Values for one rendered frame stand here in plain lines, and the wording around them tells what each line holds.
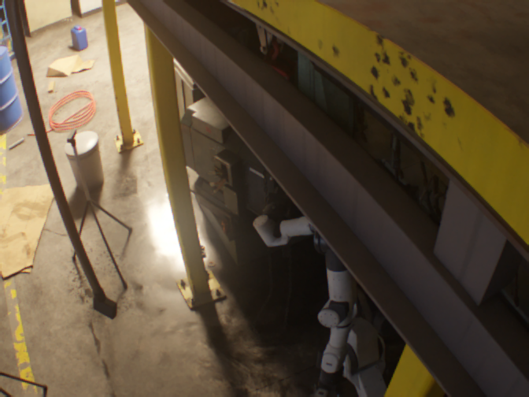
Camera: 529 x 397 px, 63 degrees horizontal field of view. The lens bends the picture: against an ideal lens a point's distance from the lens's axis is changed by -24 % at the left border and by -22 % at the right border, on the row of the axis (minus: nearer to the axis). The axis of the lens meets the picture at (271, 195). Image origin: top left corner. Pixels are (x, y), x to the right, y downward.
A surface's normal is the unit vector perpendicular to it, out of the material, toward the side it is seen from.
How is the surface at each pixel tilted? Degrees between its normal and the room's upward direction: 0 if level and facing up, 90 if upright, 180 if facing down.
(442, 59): 0
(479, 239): 90
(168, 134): 90
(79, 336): 0
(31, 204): 0
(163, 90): 90
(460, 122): 90
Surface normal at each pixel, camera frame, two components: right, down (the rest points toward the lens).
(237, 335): -0.04, -0.75
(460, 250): -0.89, 0.33
